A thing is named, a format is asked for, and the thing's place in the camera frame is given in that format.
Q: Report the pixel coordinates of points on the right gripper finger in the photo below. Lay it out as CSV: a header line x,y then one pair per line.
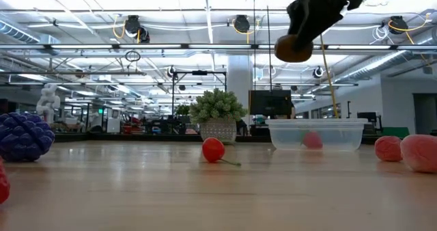
x,y
317,22
296,14

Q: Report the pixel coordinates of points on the brown toy kiwi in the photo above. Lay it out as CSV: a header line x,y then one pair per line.
x,y
285,51

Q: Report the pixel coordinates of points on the red toy strawberry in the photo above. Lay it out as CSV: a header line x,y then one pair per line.
x,y
312,140
3,186

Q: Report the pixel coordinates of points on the dark pink toy lychee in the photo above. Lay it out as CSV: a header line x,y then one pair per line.
x,y
388,148

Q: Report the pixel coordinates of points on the red toy cherry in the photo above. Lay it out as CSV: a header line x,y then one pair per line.
x,y
213,150

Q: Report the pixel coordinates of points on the light pink toy lychee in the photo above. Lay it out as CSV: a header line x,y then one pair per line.
x,y
420,153

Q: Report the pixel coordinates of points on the purple toy grapes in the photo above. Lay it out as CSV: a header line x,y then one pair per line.
x,y
24,137

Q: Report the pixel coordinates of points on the clear plastic tupperware container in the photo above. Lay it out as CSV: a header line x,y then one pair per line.
x,y
341,135

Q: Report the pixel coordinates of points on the black monitor screen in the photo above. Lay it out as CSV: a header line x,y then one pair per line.
x,y
270,102

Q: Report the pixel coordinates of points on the green potted succulent plant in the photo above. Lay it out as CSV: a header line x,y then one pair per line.
x,y
216,111

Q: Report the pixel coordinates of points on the green box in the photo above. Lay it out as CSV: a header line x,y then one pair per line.
x,y
396,132

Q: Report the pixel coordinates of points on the black rig frame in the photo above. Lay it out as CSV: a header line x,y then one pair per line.
x,y
199,72

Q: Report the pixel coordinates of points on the black metal table frame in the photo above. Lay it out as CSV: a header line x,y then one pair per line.
x,y
136,137

